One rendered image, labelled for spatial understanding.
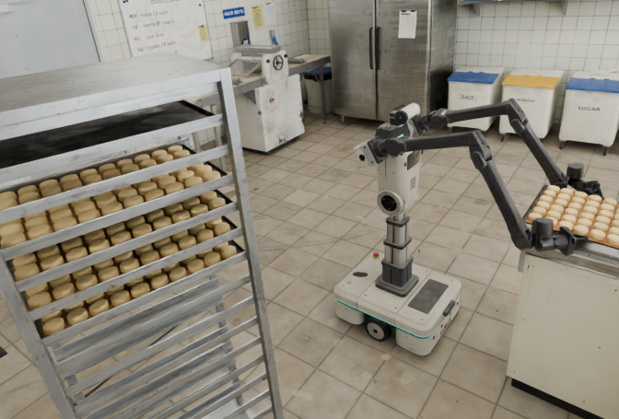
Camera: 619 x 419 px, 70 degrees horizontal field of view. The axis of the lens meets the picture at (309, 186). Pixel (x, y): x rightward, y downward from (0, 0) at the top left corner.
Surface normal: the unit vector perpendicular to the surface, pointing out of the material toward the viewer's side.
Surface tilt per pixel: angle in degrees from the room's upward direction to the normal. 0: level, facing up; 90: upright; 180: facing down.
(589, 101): 90
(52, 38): 90
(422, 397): 0
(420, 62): 90
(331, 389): 0
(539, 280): 90
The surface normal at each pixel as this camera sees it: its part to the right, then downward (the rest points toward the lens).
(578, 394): -0.62, 0.39
